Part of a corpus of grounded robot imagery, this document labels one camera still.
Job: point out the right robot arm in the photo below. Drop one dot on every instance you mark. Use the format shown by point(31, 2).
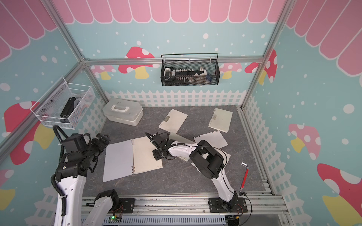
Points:
point(209, 162)

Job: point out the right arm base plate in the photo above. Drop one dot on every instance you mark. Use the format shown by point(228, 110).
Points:
point(217, 205)

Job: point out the torn white page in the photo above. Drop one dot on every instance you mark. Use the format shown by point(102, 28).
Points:
point(215, 139)

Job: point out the small green circuit board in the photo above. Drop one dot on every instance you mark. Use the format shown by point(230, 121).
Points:
point(114, 219)

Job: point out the cream spiral notebook with label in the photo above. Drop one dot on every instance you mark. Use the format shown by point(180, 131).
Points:
point(221, 120)

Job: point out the black wire wall basket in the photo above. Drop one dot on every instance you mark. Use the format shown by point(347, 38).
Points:
point(208, 61)

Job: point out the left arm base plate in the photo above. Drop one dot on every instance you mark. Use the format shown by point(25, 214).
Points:
point(124, 205)

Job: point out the red handled tool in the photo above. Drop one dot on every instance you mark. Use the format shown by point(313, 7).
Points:
point(244, 178)

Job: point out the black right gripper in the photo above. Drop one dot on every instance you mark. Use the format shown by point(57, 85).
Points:
point(154, 154)

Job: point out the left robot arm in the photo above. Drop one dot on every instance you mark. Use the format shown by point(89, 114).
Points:
point(70, 177)

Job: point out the white wire wall basket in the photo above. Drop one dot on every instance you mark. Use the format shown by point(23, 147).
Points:
point(49, 107)

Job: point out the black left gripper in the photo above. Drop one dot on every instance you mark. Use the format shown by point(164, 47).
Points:
point(101, 145)

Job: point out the small green spiral notebook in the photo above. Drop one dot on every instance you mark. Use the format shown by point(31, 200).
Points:
point(128, 158)

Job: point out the white plastic storage box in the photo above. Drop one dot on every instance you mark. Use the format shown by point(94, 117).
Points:
point(123, 111)

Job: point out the large cream spiral notebook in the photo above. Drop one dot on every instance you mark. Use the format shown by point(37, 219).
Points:
point(173, 121)

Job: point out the items in black basket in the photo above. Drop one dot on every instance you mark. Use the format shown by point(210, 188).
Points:
point(185, 77)

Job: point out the black block in white basket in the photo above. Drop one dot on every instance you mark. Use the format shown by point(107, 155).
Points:
point(68, 109)

